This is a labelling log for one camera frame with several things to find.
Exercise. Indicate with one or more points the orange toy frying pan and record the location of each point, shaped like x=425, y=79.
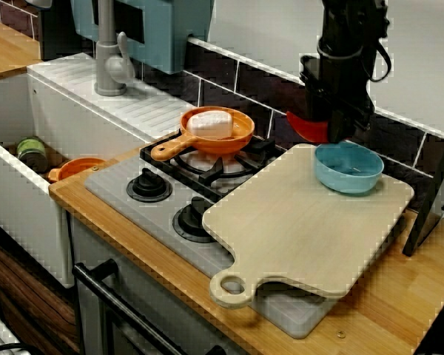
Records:
x=240, y=137

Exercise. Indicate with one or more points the grey toy stove panel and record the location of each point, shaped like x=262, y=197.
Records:
x=148, y=218

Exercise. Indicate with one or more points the black stove knob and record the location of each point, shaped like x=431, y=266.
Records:
x=148, y=185
x=194, y=218

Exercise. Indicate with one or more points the white toy oven cabinet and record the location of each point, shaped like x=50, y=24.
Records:
x=89, y=333

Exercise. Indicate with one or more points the black leaning panel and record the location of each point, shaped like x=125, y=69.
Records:
x=429, y=207

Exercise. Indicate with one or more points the light blue plastic bowl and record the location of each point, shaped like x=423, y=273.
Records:
x=348, y=181

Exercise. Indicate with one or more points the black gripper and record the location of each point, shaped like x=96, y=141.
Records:
x=336, y=85

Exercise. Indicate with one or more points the black burner grate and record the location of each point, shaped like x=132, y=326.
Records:
x=149, y=154

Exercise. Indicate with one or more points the white toy sink basin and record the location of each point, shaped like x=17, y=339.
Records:
x=59, y=111

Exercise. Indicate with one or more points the toy salmon sushi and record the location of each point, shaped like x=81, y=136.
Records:
x=209, y=125

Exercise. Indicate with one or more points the grey toy faucet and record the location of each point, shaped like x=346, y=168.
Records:
x=105, y=55

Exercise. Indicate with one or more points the red toy chili pepper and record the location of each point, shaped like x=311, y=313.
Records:
x=307, y=131

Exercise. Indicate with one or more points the orange toy pot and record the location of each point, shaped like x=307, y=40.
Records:
x=77, y=166

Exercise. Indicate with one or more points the light wooden cutting board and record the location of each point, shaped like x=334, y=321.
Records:
x=299, y=229

